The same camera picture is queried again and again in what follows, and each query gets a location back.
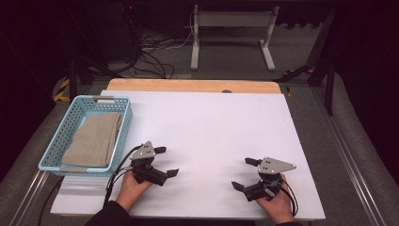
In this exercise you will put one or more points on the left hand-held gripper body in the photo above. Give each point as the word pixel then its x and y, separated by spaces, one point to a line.
pixel 145 153

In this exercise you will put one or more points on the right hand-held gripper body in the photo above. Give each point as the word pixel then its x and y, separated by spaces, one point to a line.
pixel 273 166

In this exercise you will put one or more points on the beige pants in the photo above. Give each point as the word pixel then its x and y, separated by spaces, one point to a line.
pixel 94 141

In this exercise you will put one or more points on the light blue plastic basket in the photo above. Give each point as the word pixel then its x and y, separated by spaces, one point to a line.
pixel 66 132

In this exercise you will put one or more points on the person's left hand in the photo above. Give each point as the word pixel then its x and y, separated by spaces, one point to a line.
pixel 133 190

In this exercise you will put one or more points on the person's right hand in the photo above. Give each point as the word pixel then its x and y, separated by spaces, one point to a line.
pixel 277 207

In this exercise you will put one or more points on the white board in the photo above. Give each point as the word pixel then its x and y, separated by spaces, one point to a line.
pixel 219 125

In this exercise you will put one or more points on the wooden table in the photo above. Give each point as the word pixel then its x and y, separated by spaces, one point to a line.
pixel 188 85

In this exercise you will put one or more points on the yellow black hazard tape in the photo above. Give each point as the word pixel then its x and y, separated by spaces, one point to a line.
pixel 62 91
pixel 296 71

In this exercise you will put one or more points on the black metal stand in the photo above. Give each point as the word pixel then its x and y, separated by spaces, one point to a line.
pixel 328 81
pixel 73 78

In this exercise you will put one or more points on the white metal stand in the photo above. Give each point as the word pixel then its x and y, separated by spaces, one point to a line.
pixel 232 19

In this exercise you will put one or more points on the aluminium rail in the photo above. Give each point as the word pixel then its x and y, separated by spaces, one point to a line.
pixel 28 201
pixel 348 160

